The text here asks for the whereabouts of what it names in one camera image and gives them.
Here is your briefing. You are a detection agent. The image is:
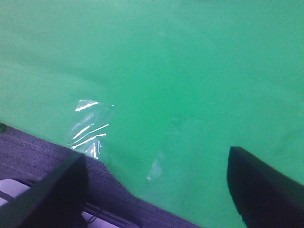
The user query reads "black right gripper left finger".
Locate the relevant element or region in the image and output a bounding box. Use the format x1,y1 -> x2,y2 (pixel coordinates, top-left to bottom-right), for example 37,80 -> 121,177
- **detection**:
0,153 -> 88,228

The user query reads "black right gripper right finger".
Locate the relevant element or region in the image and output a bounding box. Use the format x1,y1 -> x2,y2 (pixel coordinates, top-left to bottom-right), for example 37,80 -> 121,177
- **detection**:
227,146 -> 304,228

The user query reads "white object below table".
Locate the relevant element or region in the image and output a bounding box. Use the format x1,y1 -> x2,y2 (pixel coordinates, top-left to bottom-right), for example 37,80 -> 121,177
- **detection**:
0,179 -> 138,228

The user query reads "dark grey fabric table edge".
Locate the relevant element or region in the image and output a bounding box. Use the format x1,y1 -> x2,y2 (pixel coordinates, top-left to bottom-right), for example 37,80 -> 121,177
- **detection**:
0,127 -> 196,228

